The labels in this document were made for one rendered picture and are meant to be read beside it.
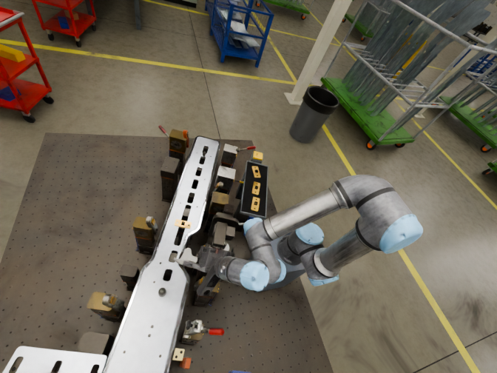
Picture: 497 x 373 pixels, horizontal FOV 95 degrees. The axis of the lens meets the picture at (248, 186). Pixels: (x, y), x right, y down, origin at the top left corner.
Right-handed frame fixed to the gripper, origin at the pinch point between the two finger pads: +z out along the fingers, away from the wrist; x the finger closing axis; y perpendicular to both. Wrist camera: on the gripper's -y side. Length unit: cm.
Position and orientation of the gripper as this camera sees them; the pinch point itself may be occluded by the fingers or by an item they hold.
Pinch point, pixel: (190, 263)
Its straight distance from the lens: 94.7
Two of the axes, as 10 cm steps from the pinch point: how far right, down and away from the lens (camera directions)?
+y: 2.1, -9.3, 3.0
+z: -7.2, 0.6, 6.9
